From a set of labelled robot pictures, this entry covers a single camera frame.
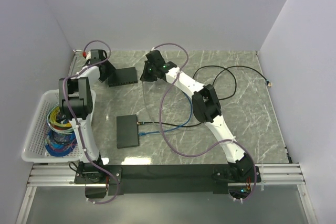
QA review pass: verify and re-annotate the dark grey network switch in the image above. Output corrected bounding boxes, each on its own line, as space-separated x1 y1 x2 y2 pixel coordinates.
116 114 140 149

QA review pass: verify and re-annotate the long black ethernet cable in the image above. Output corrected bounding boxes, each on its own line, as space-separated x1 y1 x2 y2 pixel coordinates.
136 66 274 128

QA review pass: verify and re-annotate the blue ethernet cable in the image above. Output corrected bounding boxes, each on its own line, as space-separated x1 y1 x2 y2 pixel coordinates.
138 95 195 137

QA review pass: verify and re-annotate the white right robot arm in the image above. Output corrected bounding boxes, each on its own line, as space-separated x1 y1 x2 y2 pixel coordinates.
140 50 256 182

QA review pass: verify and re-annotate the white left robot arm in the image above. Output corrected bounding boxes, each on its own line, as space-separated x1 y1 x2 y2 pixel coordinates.
59 49 115 163

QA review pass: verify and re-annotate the white plastic mesh basket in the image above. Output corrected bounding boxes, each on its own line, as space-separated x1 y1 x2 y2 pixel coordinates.
22 89 100 163

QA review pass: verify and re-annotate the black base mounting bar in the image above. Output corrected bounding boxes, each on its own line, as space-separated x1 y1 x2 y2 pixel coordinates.
74 164 261 196

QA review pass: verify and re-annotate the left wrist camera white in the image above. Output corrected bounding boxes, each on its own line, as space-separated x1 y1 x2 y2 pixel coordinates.
82 50 91 60

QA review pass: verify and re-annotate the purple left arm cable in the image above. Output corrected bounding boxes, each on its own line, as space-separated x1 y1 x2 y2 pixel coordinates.
62 40 121 206

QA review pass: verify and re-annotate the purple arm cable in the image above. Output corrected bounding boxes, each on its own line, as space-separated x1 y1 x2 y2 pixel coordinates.
151 42 258 204
62 40 121 206

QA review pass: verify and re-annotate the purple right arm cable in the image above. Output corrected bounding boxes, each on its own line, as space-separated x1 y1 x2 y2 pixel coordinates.
151 42 258 204

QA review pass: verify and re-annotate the bundle of coloured wires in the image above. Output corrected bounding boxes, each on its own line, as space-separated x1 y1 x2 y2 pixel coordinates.
44 104 78 156

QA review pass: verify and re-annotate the aluminium rail frame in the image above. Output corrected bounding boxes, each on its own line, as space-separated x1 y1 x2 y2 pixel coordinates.
26 163 306 187

